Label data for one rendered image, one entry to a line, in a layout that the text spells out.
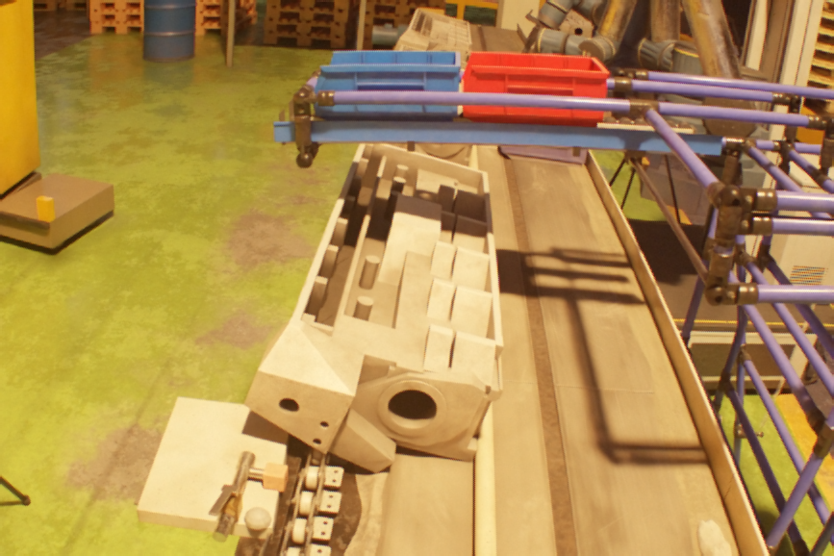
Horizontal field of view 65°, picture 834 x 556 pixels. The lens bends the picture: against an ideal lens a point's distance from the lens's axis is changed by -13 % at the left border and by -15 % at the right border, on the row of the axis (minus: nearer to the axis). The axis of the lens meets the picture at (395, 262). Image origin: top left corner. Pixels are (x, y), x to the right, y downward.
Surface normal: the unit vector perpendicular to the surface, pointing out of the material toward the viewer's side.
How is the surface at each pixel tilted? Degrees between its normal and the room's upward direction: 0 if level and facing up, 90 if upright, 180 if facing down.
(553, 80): 92
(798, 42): 90
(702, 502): 1
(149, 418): 0
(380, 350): 10
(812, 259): 90
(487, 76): 92
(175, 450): 0
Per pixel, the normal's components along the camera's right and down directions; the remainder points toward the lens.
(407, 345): 0.26, -0.86
